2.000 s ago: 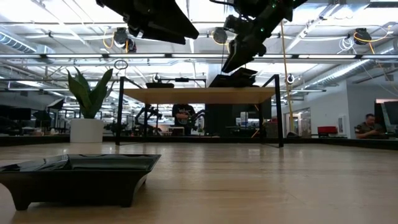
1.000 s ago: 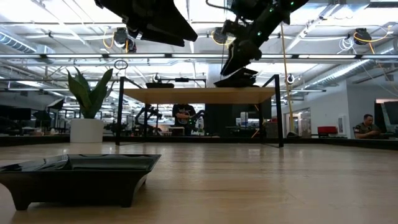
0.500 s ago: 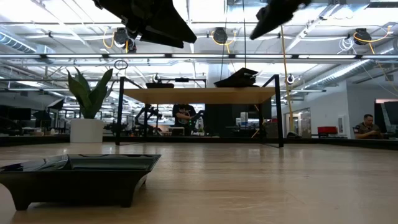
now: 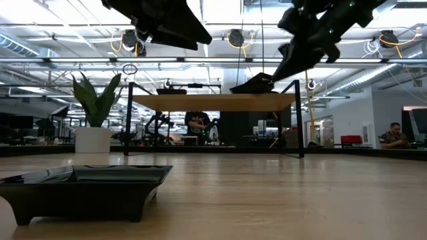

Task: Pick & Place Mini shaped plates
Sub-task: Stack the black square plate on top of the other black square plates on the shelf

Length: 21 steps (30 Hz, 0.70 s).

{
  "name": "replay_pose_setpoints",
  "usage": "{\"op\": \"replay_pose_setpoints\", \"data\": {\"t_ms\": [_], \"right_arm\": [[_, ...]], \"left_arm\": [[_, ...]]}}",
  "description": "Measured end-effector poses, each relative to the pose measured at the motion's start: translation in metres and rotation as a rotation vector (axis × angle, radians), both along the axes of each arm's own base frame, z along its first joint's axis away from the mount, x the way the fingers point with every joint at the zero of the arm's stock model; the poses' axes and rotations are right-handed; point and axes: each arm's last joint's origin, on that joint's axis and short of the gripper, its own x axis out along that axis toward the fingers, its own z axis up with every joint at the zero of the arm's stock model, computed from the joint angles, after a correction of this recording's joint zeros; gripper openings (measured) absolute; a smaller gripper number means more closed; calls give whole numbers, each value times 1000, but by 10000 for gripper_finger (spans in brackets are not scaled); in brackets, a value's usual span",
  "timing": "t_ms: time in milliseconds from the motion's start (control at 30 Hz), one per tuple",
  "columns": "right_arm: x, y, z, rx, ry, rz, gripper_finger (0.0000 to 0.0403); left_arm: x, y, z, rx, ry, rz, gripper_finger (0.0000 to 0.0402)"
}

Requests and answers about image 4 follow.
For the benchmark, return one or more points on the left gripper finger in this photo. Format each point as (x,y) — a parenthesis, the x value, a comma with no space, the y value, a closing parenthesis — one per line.
(190,28)
(173,41)

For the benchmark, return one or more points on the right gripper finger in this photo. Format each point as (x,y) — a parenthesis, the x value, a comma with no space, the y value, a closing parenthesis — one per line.
(295,61)

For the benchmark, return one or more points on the black small square mini plate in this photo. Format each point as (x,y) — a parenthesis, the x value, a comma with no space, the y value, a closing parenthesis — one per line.
(83,196)
(253,83)

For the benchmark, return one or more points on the black wavy square mini plate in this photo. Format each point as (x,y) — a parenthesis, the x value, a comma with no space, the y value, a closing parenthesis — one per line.
(171,92)

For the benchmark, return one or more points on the background black robot arm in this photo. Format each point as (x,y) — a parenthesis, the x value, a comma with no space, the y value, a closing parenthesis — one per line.
(156,125)

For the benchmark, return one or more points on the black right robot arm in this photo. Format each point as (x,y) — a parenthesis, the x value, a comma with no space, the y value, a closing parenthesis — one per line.
(367,10)

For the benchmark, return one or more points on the small black ceiling reel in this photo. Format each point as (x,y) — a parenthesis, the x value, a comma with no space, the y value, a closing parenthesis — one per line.
(311,85)
(167,84)

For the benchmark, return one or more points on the black background gantry bar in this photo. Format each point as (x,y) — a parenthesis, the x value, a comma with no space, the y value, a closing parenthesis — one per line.
(195,85)

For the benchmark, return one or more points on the white building column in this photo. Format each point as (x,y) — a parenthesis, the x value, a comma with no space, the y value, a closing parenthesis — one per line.
(230,80)

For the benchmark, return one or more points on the wooden shelf black metal legs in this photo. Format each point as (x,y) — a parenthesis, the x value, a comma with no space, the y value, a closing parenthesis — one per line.
(217,101)

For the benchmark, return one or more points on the black cabinet with green lights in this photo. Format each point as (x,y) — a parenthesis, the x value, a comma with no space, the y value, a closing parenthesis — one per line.
(253,130)

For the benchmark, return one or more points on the person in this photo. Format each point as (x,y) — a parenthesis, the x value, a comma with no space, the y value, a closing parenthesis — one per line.
(197,123)
(395,138)

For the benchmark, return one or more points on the red sofa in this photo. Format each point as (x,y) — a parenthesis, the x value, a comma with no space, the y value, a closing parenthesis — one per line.
(351,139)

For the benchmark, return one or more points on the green artificial plant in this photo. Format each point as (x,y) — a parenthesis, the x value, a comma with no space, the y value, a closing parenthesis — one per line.
(96,106)

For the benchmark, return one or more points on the white plant pot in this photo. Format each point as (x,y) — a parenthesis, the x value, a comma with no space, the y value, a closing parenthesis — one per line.
(93,140)

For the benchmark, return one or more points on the black monitor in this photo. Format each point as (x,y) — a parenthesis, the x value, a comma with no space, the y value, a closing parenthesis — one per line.
(418,126)

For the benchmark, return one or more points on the long ceiling light rail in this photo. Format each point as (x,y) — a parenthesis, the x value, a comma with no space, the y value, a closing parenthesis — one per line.
(213,60)

